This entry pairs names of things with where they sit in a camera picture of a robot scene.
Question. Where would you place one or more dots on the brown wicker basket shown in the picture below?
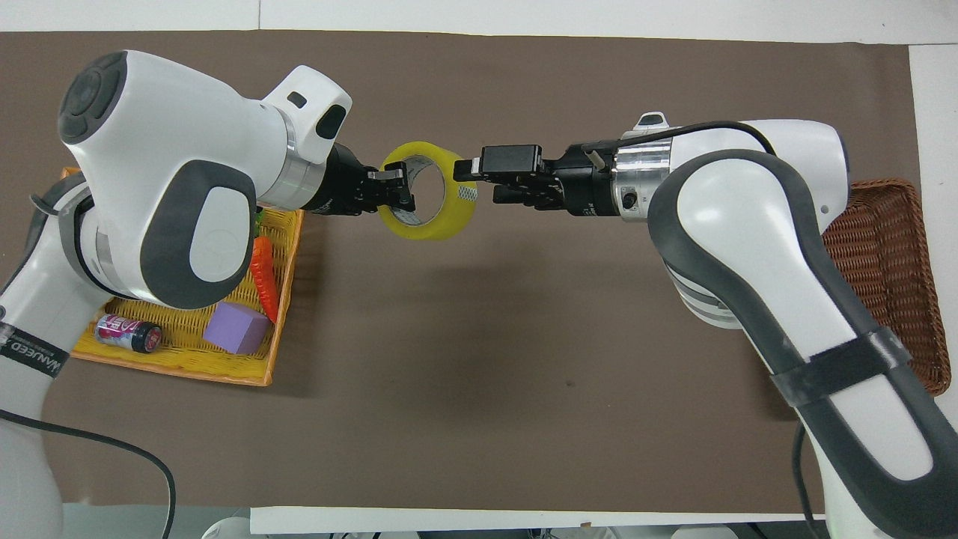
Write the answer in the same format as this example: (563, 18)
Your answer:
(891, 262)

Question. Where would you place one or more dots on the purple foam block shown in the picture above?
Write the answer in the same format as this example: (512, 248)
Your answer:
(236, 328)

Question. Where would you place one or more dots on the orange toy carrot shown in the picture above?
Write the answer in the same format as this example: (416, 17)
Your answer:
(266, 281)

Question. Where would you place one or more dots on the pink drink can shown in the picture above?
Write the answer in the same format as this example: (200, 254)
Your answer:
(123, 332)

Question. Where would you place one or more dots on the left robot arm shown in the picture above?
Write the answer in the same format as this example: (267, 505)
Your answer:
(150, 135)

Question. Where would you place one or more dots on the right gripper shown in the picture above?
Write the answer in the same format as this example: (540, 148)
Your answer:
(584, 187)

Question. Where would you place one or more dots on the yellow wicker basket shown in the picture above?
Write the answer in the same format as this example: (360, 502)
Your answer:
(187, 352)

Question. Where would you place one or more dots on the yellow tape roll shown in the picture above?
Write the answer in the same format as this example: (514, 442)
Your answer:
(458, 202)

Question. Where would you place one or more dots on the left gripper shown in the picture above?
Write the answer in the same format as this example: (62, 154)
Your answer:
(340, 187)

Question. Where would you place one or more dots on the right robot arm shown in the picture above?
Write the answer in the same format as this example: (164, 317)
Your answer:
(756, 247)

